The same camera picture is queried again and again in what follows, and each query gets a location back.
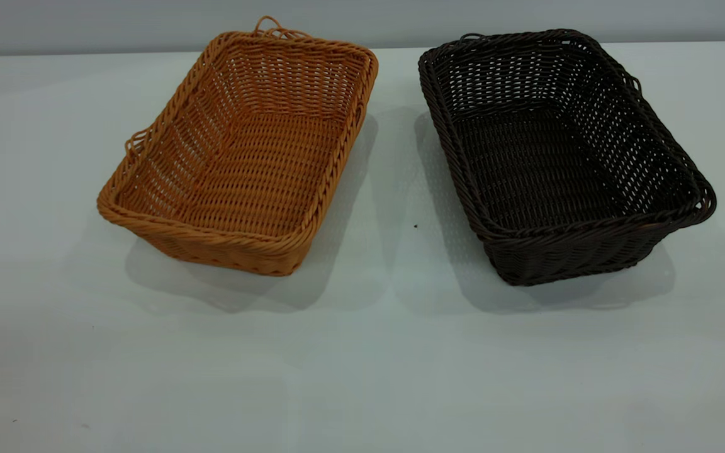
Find light brown wicker basket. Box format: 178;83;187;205
96;16;379;277

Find dark brown wicker basket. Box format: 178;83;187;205
417;28;717;287

